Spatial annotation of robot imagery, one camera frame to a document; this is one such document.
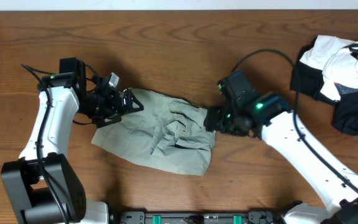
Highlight white garment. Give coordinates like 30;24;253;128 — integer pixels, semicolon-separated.
300;35;358;101

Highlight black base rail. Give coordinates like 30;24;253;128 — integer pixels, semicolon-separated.
118;211;285;224

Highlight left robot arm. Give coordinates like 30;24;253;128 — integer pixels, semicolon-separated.
1;57;144;224

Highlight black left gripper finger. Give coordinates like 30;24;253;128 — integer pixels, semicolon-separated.
122;89;144;114
95;114;122;128

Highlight khaki green shorts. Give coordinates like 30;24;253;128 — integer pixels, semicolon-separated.
91;88;216;175

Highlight black garment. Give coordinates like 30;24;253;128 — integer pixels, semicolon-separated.
290;37;358;136

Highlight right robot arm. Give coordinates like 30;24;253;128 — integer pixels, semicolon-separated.
204;71;358;223

